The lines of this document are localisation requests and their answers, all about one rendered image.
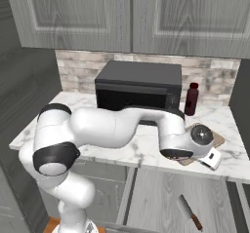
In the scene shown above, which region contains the grey cupboard door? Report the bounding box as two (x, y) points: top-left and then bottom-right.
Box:
(38, 158), (131, 225)
(4, 0), (134, 54)
(131, 0), (250, 60)

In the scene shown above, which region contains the dark red bottle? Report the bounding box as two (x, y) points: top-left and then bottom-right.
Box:
(184, 82), (200, 117)

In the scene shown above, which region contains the dark grey side cabinet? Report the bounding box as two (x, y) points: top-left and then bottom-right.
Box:
(228, 58), (250, 158)

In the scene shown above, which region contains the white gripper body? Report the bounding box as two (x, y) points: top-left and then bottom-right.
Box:
(198, 147), (223, 172)

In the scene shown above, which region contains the grey wooden drawer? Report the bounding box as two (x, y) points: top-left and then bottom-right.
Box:
(116, 167), (240, 233)

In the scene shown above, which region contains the black microwave oven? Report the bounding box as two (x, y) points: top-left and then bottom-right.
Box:
(94, 59), (183, 127)

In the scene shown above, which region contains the dark grey tall cabinet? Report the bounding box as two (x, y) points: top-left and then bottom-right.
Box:
(0, 0), (63, 233)

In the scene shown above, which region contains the grey lower cupboard door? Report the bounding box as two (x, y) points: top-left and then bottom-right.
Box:
(38, 158), (131, 225)

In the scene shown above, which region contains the grey upper cupboard door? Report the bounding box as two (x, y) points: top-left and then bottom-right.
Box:
(4, 0), (134, 54)
(131, 0), (250, 60)

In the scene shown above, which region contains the wooden cutting board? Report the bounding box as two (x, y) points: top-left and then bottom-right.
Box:
(177, 122), (227, 167)

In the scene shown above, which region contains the cleaver with brown handle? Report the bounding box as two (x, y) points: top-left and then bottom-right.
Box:
(176, 194), (204, 232)

